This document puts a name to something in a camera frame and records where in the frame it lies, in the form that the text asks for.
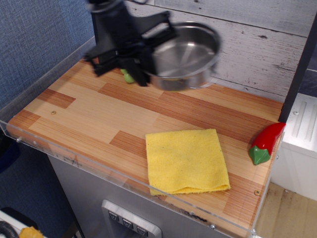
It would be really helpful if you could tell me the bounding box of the dark grey post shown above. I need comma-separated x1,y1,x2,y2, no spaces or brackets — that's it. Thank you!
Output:
92,13,112,64
278,15,317,123

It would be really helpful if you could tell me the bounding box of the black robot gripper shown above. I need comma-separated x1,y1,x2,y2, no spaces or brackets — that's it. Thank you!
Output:
84,0,176,86

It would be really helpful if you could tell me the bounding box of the black and yellow strap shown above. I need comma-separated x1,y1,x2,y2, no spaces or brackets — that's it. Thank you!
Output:
0,221,44,238

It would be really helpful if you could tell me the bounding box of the silver dispenser button panel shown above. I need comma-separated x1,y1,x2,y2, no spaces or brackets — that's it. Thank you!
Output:
102,199,162,238

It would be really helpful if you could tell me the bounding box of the green handled toy spatula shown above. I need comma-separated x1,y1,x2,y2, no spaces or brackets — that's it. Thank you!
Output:
120,69,135,83

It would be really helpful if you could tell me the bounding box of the red toy chili pepper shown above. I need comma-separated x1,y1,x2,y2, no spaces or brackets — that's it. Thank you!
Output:
249,122,286,165

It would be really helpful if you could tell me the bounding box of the yellow cloth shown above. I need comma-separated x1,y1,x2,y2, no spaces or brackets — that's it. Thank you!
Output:
146,129,231,196

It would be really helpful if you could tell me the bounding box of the stainless steel pot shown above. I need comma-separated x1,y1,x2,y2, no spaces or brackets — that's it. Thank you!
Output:
149,21,221,91

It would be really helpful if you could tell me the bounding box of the silver toy appliance cabinet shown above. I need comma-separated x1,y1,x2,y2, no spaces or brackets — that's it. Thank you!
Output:
47,155,231,238

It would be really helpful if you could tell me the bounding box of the white side cabinet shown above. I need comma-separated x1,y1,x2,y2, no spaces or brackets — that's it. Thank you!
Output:
271,93,317,200

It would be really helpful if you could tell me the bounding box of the dark grey left post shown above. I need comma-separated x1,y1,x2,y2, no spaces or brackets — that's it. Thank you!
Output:
92,13,112,64

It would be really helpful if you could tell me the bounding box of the dark grey right post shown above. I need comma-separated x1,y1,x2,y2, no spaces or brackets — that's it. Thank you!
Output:
278,15,317,123

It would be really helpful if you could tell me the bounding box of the clear acrylic table guard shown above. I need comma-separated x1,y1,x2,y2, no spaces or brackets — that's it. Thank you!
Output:
0,39,282,238

